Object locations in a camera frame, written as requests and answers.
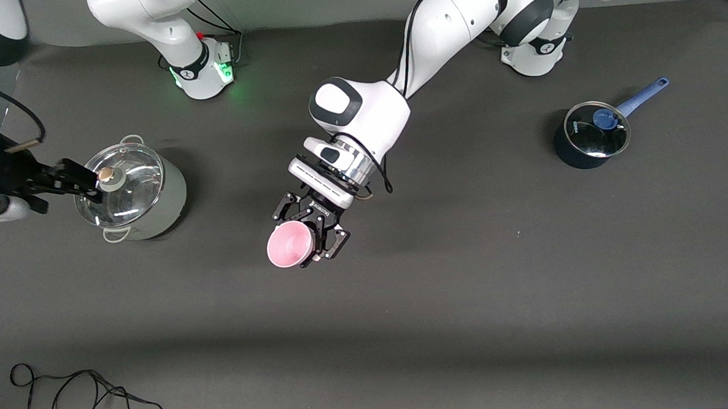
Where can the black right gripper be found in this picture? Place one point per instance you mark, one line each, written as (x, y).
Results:
(11, 172)

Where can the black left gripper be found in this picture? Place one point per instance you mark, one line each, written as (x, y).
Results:
(317, 213)

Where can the pink plastic cup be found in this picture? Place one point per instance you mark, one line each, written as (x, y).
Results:
(289, 244)

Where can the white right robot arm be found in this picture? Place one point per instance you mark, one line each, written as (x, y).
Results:
(147, 17)

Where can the glass lid with wooden knob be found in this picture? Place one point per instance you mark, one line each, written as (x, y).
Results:
(135, 177)

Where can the dark grey table mat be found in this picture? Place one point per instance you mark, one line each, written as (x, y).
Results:
(368, 302)

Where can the glass lid with blue knob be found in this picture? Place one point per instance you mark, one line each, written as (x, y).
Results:
(605, 119)

